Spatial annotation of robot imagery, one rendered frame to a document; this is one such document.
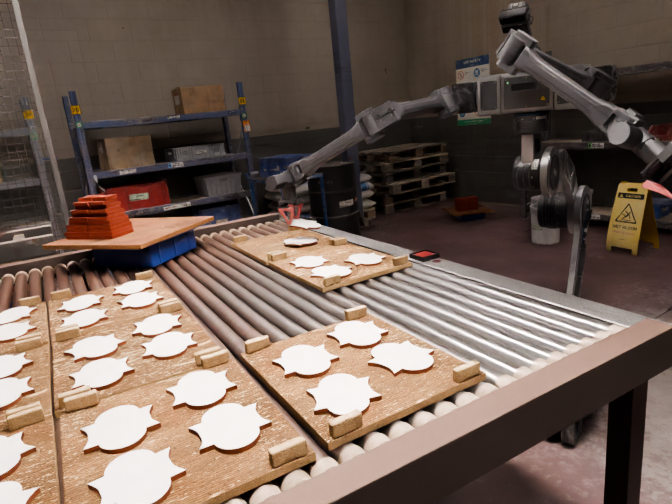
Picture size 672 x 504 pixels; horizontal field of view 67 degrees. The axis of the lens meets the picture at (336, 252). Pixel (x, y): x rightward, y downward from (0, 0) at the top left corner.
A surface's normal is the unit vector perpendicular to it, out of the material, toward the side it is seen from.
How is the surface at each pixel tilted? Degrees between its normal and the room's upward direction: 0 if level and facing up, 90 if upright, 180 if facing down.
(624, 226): 77
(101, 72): 90
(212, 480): 0
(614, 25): 90
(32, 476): 0
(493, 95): 90
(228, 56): 90
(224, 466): 0
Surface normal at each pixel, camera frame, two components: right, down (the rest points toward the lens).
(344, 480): -0.10, -0.96
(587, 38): -0.83, 0.22
